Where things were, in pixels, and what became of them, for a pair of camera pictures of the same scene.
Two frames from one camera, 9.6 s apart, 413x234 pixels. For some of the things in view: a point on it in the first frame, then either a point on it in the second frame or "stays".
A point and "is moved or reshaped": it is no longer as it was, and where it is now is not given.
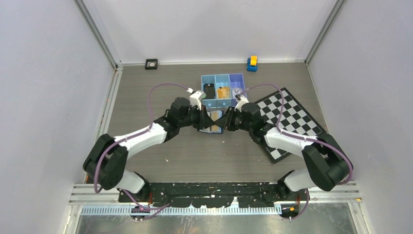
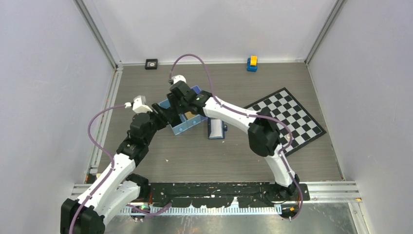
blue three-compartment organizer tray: (220, 89) is moved or reshaped
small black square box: (151, 64) stays
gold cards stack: (223, 92) is moved or reshaped
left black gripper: (203, 120) to (161, 116)
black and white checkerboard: (294, 119) stays
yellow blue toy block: (252, 63) stays
